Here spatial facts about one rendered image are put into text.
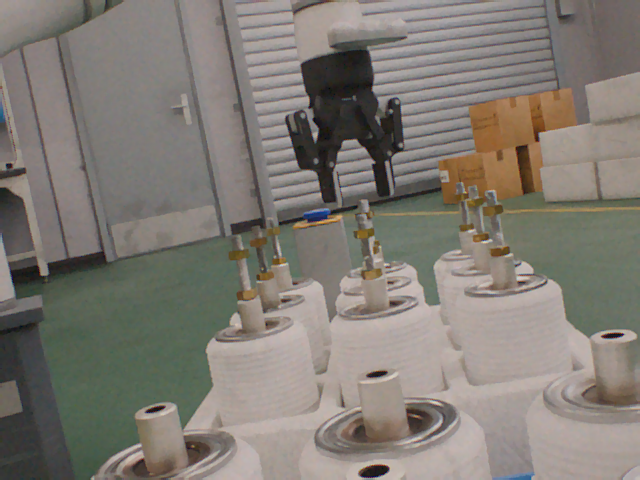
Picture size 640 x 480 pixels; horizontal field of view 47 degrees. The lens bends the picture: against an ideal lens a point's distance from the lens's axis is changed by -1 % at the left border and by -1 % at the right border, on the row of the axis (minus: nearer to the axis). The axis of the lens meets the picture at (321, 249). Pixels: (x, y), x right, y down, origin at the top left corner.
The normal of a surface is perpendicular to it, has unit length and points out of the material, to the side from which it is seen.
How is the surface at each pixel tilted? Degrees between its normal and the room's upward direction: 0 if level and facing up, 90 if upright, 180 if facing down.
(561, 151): 90
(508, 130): 90
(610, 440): 57
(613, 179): 90
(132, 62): 90
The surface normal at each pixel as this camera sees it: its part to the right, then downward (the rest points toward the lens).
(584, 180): -0.91, 0.22
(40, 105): 0.37, 0.04
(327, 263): -0.07, 0.12
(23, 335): 0.90, -0.07
